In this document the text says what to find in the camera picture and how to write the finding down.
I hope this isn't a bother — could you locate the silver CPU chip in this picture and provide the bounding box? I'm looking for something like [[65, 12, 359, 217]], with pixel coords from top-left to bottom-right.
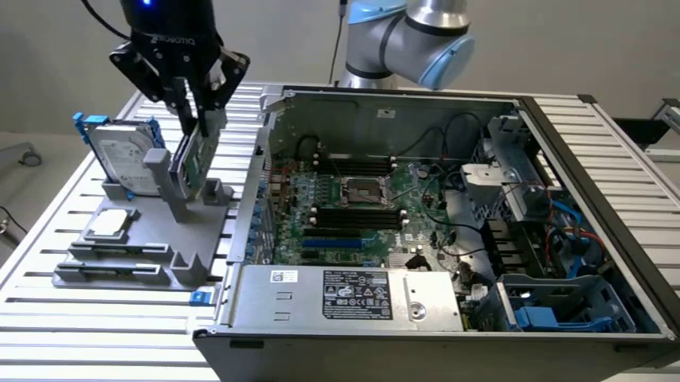
[[88, 209, 132, 236]]

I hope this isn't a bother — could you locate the CPU socket with metal frame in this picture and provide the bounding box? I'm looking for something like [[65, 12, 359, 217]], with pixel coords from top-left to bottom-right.
[[338, 174, 401, 209]]

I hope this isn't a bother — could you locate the blue SATA wire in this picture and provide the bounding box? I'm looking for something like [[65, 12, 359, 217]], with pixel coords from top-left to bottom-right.
[[548, 197, 605, 258]]

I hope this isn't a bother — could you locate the green RAM stick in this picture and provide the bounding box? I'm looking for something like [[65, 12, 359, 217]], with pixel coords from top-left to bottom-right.
[[67, 268, 156, 277], [79, 246, 161, 255]]

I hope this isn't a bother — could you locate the aluminium frame with black plate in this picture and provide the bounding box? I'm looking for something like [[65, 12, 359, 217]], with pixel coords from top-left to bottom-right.
[[610, 96, 680, 162]]

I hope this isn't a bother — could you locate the silver chipset heat sink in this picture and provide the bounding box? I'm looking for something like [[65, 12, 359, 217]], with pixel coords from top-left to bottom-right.
[[386, 253, 429, 271]]

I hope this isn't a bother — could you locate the thin black floor cable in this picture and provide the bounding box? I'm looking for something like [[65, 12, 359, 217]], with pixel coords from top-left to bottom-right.
[[0, 205, 28, 238]]

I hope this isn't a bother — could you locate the blue plastic disk tray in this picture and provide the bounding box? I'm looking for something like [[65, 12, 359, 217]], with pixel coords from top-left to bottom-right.
[[495, 273, 637, 333]]

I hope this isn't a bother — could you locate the grey caster wheel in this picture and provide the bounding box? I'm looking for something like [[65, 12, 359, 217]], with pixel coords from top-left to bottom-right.
[[17, 144, 44, 166]]

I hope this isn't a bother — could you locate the hard disk in blue bracket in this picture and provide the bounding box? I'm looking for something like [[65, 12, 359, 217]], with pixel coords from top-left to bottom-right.
[[71, 111, 163, 201]]

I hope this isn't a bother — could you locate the open black PC case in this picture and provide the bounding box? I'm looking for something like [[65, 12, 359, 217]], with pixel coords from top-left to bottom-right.
[[191, 83, 680, 382]]

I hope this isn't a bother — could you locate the green motherboard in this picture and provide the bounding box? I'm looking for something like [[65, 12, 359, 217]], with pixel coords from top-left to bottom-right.
[[252, 153, 482, 278]]

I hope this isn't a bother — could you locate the silver metal disk bay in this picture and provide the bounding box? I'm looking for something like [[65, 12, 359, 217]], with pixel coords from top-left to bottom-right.
[[458, 114, 562, 224]]

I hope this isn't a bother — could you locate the blue expansion slot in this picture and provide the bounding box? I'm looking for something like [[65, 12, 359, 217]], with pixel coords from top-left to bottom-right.
[[302, 237, 363, 248]]

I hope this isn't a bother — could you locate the black looped wire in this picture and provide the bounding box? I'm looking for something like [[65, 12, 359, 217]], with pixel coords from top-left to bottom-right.
[[395, 112, 485, 161]]

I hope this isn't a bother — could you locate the silver power supply unit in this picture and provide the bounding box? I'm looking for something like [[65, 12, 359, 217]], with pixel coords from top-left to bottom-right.
[[226, 263, 467, 334]]

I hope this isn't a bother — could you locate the grey printed parts rack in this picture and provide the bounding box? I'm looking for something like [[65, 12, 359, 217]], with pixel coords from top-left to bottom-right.
[[49, 109, 236, 292]]

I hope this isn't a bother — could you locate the black expansion slot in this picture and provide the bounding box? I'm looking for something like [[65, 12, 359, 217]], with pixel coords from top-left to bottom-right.
[[303, 228, 363, 240]]

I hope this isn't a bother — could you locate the green graphics card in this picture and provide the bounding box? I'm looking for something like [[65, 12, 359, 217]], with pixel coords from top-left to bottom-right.
[[168, 117, 222, 201]]

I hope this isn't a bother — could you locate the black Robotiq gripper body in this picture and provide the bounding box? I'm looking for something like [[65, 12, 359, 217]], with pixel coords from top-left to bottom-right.
[[116, 0, 226, 88]]

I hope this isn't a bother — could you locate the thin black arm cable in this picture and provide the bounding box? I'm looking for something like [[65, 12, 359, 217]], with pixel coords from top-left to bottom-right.
[[330, 0, 350, 85]]

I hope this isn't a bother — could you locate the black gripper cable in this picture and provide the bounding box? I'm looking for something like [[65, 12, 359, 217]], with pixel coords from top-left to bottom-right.
[[80, 0, 132, 41]]

